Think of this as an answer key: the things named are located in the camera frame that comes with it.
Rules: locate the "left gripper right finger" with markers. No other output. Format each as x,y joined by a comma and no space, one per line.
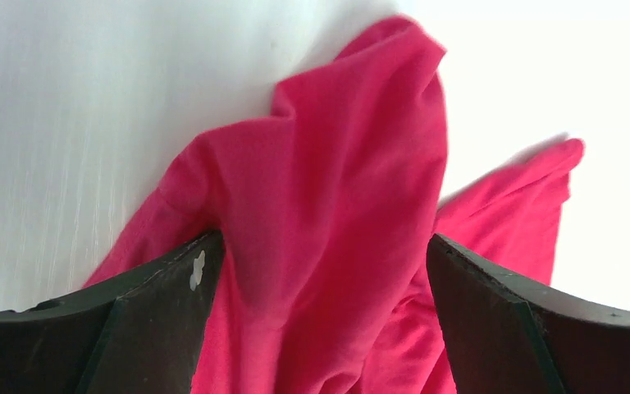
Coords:
505,333

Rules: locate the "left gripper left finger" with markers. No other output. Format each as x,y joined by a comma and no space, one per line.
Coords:
138,332

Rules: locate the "magenta t-shirt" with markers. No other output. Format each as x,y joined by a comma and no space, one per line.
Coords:
326,206

